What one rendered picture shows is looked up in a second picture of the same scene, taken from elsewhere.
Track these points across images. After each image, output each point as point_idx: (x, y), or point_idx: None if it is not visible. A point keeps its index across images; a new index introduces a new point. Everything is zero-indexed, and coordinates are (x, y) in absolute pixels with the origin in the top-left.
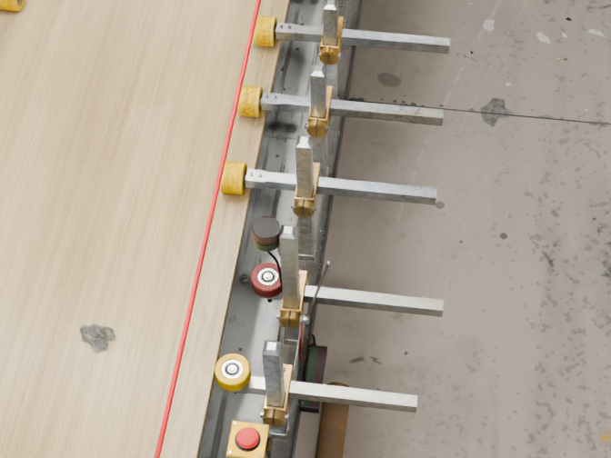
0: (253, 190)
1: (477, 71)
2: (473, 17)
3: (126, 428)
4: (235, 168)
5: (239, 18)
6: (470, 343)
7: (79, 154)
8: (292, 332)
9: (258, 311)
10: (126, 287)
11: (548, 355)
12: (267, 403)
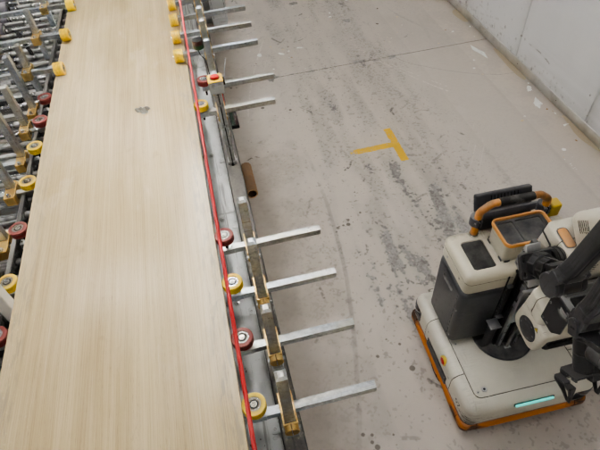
0: None
1: (261, 68)
2: (252, 54)
3: (165, 129)
4: (178, 49)
5: (162, 22)
6: (291, 142)
7: (113, 69)
8: None
9: None
10: (148, 95)
11: (320, 137)
12: None
